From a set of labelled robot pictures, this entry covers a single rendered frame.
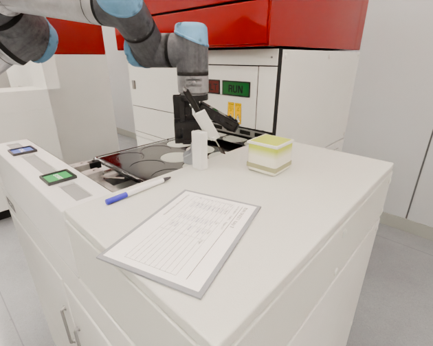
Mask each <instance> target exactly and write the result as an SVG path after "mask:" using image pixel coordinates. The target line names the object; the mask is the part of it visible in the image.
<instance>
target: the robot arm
mask: <svg viewBox="0 0 433 346"><path fill-rule="evenodd" d="M44 16H45V17H44ZM46 17H49V18H55V19H62V20H68V21H75V22H81V23H89V24H94V25H102V26H107V27H114V28H116V29H118V31H119V32H120V33H121V35H122V36H123V38H124V54H125V55H126V59H127V61H128V62H129V64H130V65H132V66H134V67H143V68H146V69H148V68H177V84H178V92H179V93H180V94H179V95H173V108H174V127H175V143H182V144H190V149H189V150H187V151H185V152H184V153H183V158H184V159H183V161H184V163H185V164H188V165H192V131H194V130H202V129H201V127H200V126H199V124H198V123H197V121H196V119H195V118H194V116H193V114H192V107H191V105H190V103H189V101H188V100H187V98H186V96H185V95H184V93H183V92H184V90H183V89H182V87H186V89H188V90H189V92H190V93H191V95H192V96H193V98H194V99H195V102H196V103H197V105H198V107H199V108H200V110H201V111H202V110H203V109H205V110H206V113H207V114H208V116H209V118H210V119H211V120H212V121H214V122H216V123H218V124H220V125H222V126H223V127H224V128H225V129H226V130H228V131H230V132H236V130H237V129H238V127H239V126H240V125H239V123H238V120H237V119H235V118H234V117H232V116H230V115H229V116H228V115H226V114H224V113H222V112H221V111H219V110H217V109H215V108H214V107H212V106H210V105H209V104H206V103H205V102H203V101H205V100H208V94H207V93H208V92H209V77H208V48H209V44H208V29H207V27H206V25H205V24H203V23H199V22H179V23H176V24H175V30H174V33H160V31H159V29H158V27H157V25H156V23H155V22H154V20H153V18H152V16H151V14H150V12H149V10H148V8H147V6H146V4H145V2H144V0H0V75H1V74H2V73H3V72H4V71H6V70H7V69H9V68H10V67H11V66H12V65H21V66H23V65H25V64H26V63H28V62H29V61H32V62H35V63H43V62H46V61H48V60H49V59H50V58H51V57H52V56H53V55H54V53H55V52H56V49H57V47H58V45H57V44H58V34H57V32H56V30H55V29H54V28H53V27H52V25H51V24H50V23H49V21H48V20H47V19H46ZM199 101H200V103H199ZM182 129H183V132H182Z"/></svg>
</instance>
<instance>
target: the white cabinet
mask: <svg viewBox="0 0 433 346"><path fill-rule="evenodd" d="M1 187H2V186H1ZM2 190H3V193H4V196H5V199H6V202H7V204H8V208H9V210H10V214H11V216H12V220H13V223H14V226H15V229H16V232H17V234H18V237H19V240H20V243H21V246H22V249H23V252H24V255H25V258H26V261H27V265H28V267H29V270H30V273H31V276H32V279H33V282H34V285H35V288H36V291H37V294H38V297H39V300H40V302H41V306H42V309H43V312H44V315H45V318H46V321H47V324H48V326H49V330H50V332H51V335H52V338H53V341H54V342H55V344H56V346H137V345H136V344H135V343H134V342H133V341H132V340H131V338H130V337H129V336H128V335H127V333H126V332H125V331H124V330H123V329H122V328H121V327H120V325H119V324H118V323H117V321H116V320H115V319H114V318H113V317H112V316H111V315H110V313H109V312H108V311H107V309H106V308H105V307H104V306H103V305H102V304H101V303H100V301H99V300H98V299H97V298H96V296H95V295H94V294H93V293H92V291H90V289H89V288H88V287H87V286H86V284H85V283H84V282H83V281H82V279H81V278H80V279H79V278H77V276H75V274H74V273H73V272H72V271H71V269H70V268H69V267H68V265H66V263H65V262H64V261H63V260H62V258H61V257H60V256H59V254H58V253H57V252H56V251H55V250H54V249H53V247H52V246H51V245H50V244H49V242H48V241H47V240H46V239H45V238H44V237H43V235H42V234H41V233H40V231H39V230H38V229H37V228H36V227H35V226H34V224H33V223H32V222H31V221H30V219H29V218H28V217H27V216H26V215H25V214H24V212H23V211H22V210H21V208H20V207H19V206H18V205H17V204H16V203H15V201H14V200H13V199H12V198H11V196H10V195H9V194H8V193H7V191H5V189H4V188H3V187H2ZM379 221H380V218H378V220H377V221H376V223H375V224H374V225H373V227H372V228H371V229H370V231H369V232H368V233H367V235H366V236H365V238H364V239H363V240H362V242H361V243H360V244H359V246H358V247H357V248H356V250H355V251H354V253H353V254H352V255H351V257H350V258H349V259H348V261H347V263H345V265H344V267H343V268H342V269H341V271H340V272H339V273H338V275H337V276H336V278H335V279H334V280H333V282H332V283H331V285H330V286H329V287H328V288H327V290H326V291H325V293H324V294H323V295H322V297H321V298H320V300H319V301H318V302H317V303H316V305H315V306H314V308H313V309H312V311H311V312H310V313H309V315H308V316H307V318H306V319H305V320H304V322H303V323H302V325H301V326H300V327H299V328H298V330H297V331H296V333H295V334H294V335H293V337H292V338H291V340H290V341H289V342H288V343H287V345H286V346H346V344H347V340H348V336H349V333H350V330H351V325H352V324H353V318H354V315H355V310H356V307H357V302H358V299H359V295H360V292H361V289H362V284H363V281H364V277H365V274H366V269H367V266H368V262H369V259H370V254H371V251H372V248H373V243H374V241H375V236H376V233H377V230H378V225H379Z"/></svg>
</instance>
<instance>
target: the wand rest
mask: <svg viewBox="0 0 433 346"><path fill-rule="evenodd" d="M192 114H193V116H194V118H195V119H196V121H197V123H198V124H199V126H200V127H201V129H202V130H194V131H192V167H193V168H196V169H198V170H201V171H202V170H205V169H207V168H208V140H210V141H215V140H216V139H218V138H219V137H220V136H219V134H218V132H217V130H216V128H215V127H214V125H213V123H212V121H211V120H210V118H209V116H208V114H207V113H206V110H205V109H203V110H202V111H199V112H197V113H196V112H195V111H194V109H193V108H192Z"/></svg>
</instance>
